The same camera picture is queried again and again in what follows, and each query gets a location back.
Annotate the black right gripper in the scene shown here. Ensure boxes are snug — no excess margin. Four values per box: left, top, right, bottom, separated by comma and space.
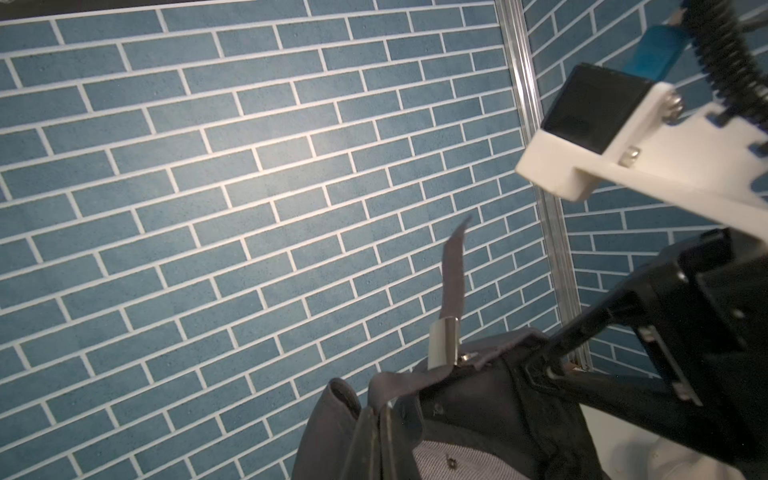
523, 229, 767, 468

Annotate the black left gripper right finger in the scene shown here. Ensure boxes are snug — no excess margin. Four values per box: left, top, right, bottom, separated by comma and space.
381, 406, 414, 480

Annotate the black cap with mesh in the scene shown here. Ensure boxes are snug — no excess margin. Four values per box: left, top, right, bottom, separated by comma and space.
292, 227, 604, 479

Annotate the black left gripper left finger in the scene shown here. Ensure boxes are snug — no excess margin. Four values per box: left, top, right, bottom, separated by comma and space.
340, 407, 381, 480

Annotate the beige baseball cap with text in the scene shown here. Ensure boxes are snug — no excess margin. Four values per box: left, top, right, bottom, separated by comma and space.
627, 437, 745, 480

